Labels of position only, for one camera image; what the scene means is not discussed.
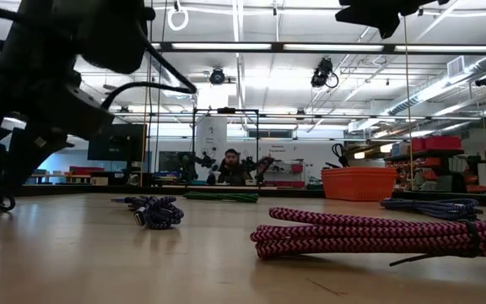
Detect black monitor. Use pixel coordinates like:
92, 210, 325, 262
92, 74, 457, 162
87, 123, 148, 162

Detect tan hanging cord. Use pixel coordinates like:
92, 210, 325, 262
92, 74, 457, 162
140, 0, 154, 187

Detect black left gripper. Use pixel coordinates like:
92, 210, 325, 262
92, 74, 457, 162
0, 71, 116, 204

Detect storage shelf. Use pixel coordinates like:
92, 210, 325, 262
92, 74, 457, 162
384, 134, 486, 194

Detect orange plastic basket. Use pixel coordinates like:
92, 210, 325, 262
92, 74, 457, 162
321, 166, 399, 202

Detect red tray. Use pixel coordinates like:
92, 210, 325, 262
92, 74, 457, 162
68, 166, 105, 176

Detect black background frame stand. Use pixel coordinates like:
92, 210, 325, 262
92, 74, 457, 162
191, 106, 261, 187

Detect black beam with light strips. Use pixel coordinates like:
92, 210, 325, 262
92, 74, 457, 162
0, 40, 486, 55

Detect green braided USB cable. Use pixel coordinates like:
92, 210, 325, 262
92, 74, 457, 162
182, 191, 260, 204

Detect black table frame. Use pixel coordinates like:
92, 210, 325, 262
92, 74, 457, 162
14, 184, 486, 209

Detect silver ceiling duct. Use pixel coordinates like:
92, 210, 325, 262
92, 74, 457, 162
388, 54, 486, 116

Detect white hanging ring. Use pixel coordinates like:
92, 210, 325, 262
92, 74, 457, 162
166, 7, 190, 32

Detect magenta braided USB cable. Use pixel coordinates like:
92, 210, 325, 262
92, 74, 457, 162
250, 206, 486, 268

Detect black left wrist camera cable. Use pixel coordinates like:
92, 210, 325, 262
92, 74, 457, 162
99, 24, 198, 111

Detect dark hanging cord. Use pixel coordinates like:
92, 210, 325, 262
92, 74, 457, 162
154, 0, 166, 187

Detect person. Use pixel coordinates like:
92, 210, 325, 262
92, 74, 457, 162
217, 148, 251, 186

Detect dark display screen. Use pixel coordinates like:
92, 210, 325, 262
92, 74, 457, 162
158, 150, 197, 173

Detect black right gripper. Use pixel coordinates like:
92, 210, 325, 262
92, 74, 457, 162
334, 0, 438, 39

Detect dark blue braided USB cable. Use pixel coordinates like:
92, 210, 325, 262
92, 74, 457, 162
380, 198, 484, 223

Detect white pillar with sign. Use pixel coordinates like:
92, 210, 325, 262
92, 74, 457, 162
196, 117, 229, 170

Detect red storage bins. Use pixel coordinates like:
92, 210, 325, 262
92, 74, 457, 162
411, 135, 462, 152

